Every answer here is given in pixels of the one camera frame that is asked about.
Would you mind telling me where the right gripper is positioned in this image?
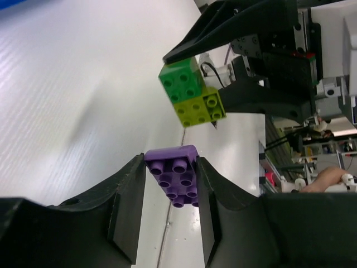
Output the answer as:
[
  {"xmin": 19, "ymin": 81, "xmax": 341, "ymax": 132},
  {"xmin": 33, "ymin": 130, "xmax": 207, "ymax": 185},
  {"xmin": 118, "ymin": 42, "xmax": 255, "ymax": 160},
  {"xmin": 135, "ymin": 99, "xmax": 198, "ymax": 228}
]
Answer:
[{"xmin": 163, "ymin": 0, "xmax": 322, "ymax": 123}]

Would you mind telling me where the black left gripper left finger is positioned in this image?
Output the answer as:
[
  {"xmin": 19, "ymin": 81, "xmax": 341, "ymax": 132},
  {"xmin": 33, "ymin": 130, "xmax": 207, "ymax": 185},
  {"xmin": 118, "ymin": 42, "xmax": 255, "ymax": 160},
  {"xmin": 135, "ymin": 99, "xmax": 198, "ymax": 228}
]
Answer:
[{"xmin": 1, "ymin": 154, "xmax": 146, "ymax": 267}]

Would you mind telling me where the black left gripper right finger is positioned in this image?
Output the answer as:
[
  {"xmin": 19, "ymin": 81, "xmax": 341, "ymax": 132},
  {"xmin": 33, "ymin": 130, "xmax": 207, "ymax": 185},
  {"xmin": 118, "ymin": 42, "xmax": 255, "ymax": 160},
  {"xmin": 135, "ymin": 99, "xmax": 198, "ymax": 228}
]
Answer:
[{"xmin": 197, "ymin": 157, "xmax": 356, "ymax": 267}]

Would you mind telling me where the lime long lego brick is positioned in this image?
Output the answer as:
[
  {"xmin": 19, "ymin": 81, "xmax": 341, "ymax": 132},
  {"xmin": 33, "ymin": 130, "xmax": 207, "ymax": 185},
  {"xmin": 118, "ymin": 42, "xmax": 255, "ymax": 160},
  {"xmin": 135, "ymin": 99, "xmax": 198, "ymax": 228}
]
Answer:
[{"xmin": 173, "ymin": 87, "xmax": 226, "ymax": 128}]

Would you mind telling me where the green lego brick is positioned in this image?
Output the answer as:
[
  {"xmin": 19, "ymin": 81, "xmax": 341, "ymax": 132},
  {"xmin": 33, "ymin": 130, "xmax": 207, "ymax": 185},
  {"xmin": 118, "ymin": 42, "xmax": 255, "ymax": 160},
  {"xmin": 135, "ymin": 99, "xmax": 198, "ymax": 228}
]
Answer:
[{"xmin": 158, "ymin": 57, "xmax": 205, "ymax": 104}]

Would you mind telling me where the purple scalloped lego piece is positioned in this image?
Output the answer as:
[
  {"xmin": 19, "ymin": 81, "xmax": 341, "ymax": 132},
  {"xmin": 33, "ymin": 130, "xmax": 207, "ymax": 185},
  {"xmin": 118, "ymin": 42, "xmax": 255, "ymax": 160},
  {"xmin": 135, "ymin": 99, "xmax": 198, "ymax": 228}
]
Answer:
[{"xmin": 144, "ymin": 145, "xmax": 199, "ymax": 208}]

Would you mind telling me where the person in black shirt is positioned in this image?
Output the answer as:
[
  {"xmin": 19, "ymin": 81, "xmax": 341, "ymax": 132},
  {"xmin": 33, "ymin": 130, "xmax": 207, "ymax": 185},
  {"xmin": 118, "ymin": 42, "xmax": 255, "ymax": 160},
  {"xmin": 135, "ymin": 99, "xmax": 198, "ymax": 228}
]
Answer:
[{"xmin": 300, "ymin": 166, "xmax": 355, "ymax": 193}]

